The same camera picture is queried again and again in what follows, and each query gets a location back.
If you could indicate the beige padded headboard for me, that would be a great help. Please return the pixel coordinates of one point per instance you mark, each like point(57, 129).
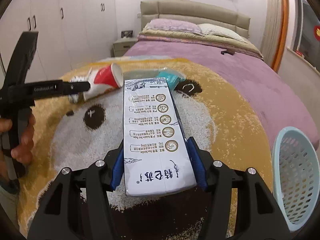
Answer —
point(194, 12)

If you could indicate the light blue plastic basket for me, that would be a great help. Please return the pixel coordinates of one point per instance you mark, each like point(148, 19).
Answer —
point(295, 176)

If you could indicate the white milk carton box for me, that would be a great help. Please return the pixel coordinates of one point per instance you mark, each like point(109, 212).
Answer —
point(156, 160)

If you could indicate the bed with purple cover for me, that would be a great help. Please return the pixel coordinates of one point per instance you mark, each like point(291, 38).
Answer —
point(275, 103)

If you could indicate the purple pillow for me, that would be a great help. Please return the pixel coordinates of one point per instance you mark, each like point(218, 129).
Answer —
point(173, 25)

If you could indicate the white pillow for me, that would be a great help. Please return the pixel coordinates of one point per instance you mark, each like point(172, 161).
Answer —
point(209, 30)

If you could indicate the person's left hand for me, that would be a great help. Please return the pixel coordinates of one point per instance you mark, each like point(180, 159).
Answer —
point(17, 133)

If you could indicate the yellow bear round rug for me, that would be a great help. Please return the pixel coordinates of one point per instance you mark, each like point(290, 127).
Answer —
point(212, 111)

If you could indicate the dark object on bed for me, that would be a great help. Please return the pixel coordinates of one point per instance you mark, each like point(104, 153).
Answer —
point(228, 51)

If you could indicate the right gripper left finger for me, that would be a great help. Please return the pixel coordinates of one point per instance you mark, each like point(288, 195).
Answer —
point(76, 205)

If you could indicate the small dark picture frame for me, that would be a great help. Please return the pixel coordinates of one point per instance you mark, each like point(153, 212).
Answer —
point(127, 34)

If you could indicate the red white paper cup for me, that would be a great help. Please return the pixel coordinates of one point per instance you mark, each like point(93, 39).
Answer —
point(102, 80)

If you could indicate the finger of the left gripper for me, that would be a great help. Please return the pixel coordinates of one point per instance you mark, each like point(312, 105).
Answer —
point(57, 88)

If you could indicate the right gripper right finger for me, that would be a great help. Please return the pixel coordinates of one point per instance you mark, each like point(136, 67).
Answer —
point(258, 215)

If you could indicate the folded beige quilt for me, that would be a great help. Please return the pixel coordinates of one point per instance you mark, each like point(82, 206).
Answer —
point(244, 46)

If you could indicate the white wardrobe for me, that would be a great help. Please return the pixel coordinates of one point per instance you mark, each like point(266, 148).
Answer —
point(72, 33)

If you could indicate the beige nightstand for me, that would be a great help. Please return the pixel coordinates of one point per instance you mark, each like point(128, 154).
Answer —
point(122, 45)

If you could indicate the beige orange curtain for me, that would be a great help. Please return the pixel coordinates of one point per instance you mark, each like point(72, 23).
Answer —
point(275, 32)

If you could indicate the dark framed window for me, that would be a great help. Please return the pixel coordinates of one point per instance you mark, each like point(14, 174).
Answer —
point(304, 40)

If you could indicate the red round window sticker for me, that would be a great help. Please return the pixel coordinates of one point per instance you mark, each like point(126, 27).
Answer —
point(316, 32)

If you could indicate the teal item in clear bag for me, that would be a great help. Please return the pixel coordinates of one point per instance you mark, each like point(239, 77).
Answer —
point(173, 77)

